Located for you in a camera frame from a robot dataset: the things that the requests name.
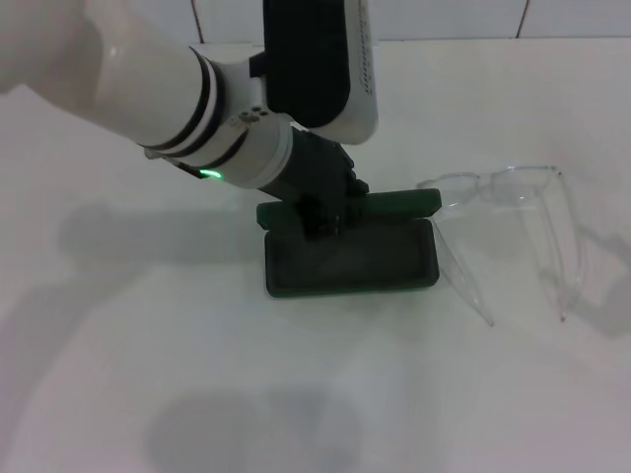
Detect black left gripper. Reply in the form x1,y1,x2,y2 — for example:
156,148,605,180
254,125,371,241

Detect green glasses case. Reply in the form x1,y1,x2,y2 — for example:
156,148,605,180
255,186,443,300

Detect clear white glasses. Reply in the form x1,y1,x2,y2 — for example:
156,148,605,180
416,165,592,327

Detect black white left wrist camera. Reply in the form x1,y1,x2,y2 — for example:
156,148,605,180
248,0,381,147

